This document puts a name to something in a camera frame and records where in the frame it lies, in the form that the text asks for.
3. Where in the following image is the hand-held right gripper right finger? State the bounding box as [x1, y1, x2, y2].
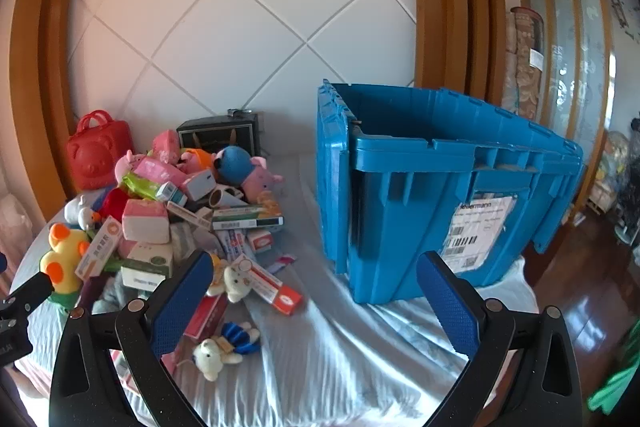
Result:
[416, 251, 585, 427]

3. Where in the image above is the green white long box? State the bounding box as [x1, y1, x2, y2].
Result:
[211, 204, 284, 230]

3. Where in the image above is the white flat box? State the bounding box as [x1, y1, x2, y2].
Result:
[121, 274, 166, 295]

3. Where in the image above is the white cardboard box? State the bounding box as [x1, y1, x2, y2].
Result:
[181, 169, 218, 202]

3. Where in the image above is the small red white box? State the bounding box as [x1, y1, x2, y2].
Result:
[247, 229, 275, 254]

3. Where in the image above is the curved wooden frame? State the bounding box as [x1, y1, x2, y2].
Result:
[7, 0, 101, 228]

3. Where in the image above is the blue round plush toy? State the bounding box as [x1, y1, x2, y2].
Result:
[214, 146, 253, 185]

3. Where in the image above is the rolled patterned carpet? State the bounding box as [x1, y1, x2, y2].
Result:
[502, 6, 548, 118]

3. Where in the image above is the green bag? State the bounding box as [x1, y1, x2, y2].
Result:
[587, 359, 638, 413]

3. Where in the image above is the red bear-shaped case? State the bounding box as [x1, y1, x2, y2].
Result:
[66, 109, 133, 192]

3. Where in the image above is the pink pig plush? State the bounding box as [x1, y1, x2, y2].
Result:
[242, 157, 285, 198]
[114, 149, 151, 182]

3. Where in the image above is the blue knitted toy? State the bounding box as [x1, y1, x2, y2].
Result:
[220, 322, 261, 355]

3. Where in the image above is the black box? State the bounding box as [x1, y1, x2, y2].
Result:
[176, 116, 263, 158]

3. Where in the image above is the yellow orange-spotted plush duck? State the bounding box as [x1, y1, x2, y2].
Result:
[40, 223, 93, 308]

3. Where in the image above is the orange white box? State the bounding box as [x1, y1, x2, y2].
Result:
[75, 216, 122, 279]

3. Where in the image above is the blue plastic crate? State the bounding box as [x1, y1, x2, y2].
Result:
[316, 79, 586, 305]

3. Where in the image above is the wooden door frame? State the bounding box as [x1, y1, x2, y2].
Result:
[407, 0, 508, 108]

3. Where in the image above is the small teal white box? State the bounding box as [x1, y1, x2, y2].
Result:
[155, 182, 188, 205]

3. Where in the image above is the white toothpaste tube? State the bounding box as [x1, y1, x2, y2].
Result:
[215, 227, 256, 268]

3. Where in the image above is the white duck plush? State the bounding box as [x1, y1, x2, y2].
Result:
[64, 194, 103, 230]

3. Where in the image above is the red plush toy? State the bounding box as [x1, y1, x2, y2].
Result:
[97, 188, 131, 223]

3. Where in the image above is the green wipes pack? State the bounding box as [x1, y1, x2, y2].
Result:
[121, 172, 166, 202]

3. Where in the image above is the wood-framed glass partition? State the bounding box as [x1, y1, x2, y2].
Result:
[505, 0, 621, 218]

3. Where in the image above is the pink wipes pack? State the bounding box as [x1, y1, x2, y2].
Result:
[132, 157, 188, 188]

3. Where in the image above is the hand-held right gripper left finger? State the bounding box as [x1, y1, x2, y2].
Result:
[48, 249, 216, 427]

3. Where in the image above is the tape roll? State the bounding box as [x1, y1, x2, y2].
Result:
[209, 187, 246, 210]

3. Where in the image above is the small white teddy plush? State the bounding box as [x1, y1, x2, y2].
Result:
[192, 337, 243, 382]

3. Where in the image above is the orange plush toy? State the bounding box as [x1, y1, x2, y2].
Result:
[180, 148, 218, 172]

